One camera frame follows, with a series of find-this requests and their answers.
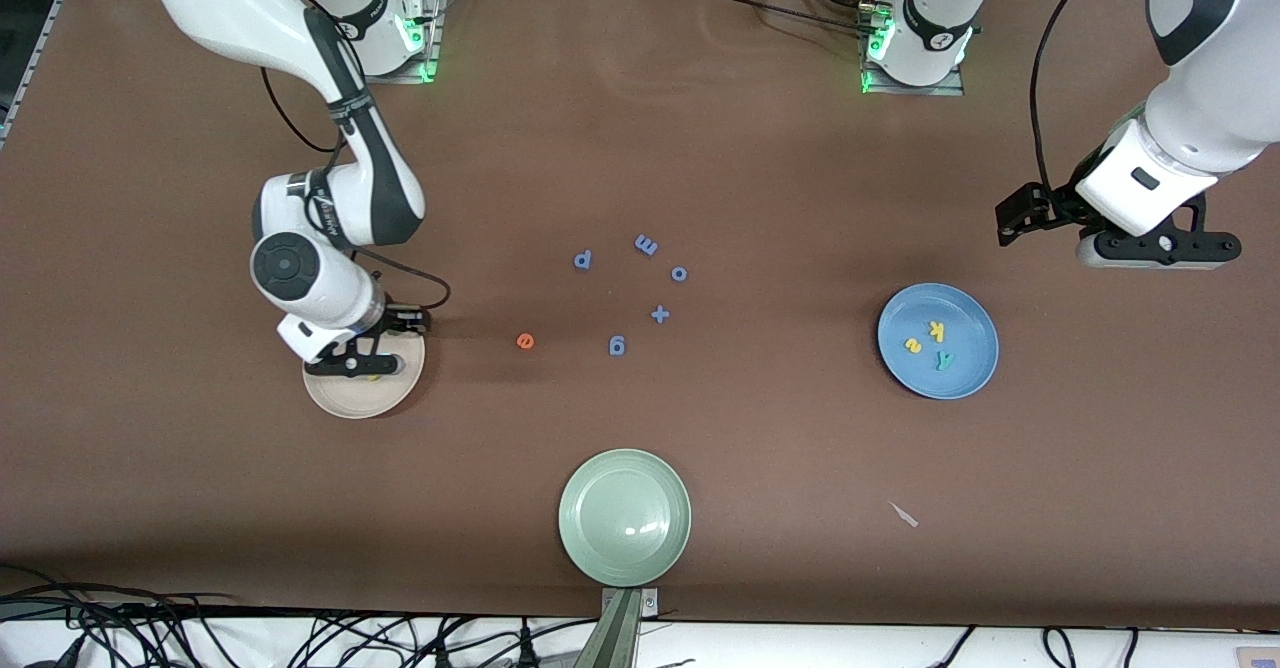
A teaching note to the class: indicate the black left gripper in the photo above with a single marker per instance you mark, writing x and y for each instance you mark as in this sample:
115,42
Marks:
1050,205

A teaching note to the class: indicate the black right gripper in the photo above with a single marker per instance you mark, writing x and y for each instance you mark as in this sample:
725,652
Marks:
404,320

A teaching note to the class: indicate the teal foam letter y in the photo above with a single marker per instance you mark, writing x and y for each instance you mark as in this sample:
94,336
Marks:
943,359

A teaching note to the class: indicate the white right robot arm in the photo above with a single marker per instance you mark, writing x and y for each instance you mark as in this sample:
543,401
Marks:
230,8

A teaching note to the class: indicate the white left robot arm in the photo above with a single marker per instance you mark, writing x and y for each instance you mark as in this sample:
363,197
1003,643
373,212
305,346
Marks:
1220,118

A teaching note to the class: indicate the beige brown round plate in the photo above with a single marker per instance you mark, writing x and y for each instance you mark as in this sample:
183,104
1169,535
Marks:
360,400

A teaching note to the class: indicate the blue round plate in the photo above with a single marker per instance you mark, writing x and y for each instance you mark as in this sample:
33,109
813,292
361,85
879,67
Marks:
965,328

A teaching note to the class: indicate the blue foam letter p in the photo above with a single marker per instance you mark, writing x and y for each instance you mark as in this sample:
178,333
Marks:
583,260

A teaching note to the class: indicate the blue foam letter m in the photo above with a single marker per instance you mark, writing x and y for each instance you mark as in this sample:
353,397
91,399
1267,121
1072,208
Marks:
646,245

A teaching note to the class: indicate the brown table cover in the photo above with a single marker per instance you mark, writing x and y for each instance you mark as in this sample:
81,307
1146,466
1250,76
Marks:
200,508

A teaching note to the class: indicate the pale green round plate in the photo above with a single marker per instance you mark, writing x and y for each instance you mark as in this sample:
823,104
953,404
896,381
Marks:
625,518

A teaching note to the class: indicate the white tape scrap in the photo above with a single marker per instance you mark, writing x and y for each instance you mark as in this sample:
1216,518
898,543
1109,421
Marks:
904,515

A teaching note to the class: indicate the beige box corner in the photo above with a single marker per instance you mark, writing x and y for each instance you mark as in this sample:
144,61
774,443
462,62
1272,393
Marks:
1260,658

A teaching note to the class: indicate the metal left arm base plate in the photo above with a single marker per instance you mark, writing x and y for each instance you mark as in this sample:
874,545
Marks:
905,90

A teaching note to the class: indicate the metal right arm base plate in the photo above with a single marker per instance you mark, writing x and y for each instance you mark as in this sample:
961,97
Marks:
432,38

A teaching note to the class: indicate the metal camera post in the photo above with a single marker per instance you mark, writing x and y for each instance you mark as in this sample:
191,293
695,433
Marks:
620,633

